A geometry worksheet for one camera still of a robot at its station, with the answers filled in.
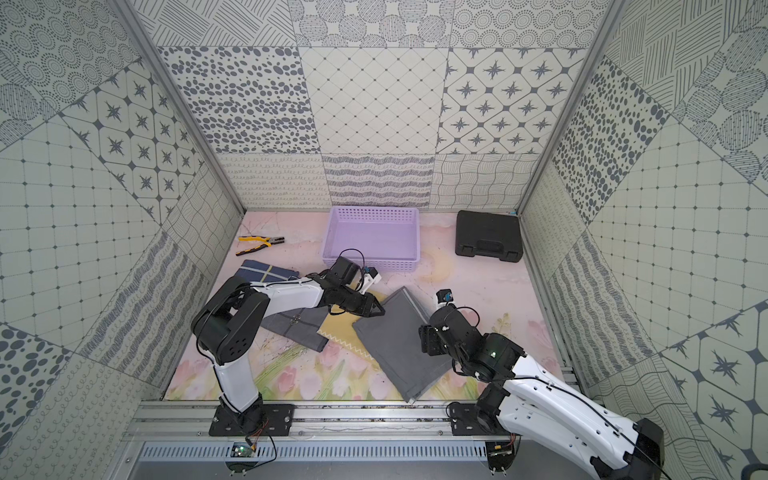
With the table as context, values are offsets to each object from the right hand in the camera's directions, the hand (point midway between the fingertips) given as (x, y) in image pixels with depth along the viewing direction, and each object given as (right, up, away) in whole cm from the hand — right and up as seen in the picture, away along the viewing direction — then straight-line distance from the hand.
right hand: (433, 332), depth 77 cm
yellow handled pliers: (-58, +23, +33) cm, 71 cm away
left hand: (-14, +3, +13) cm, 19 cm away
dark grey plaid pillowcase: (-39, -2, +13) cm, 41 cm away
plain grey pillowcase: (-11, -6, +10) cm, 16 cm away
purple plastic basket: (-14, +24, +38) cm, 47 cm away
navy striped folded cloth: (-57, +13, +25) cm, 63 cm away
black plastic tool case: (+26, +26, +36) cm, 51 cm away
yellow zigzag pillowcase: (-27, -2, +11) cm, 29 cm away
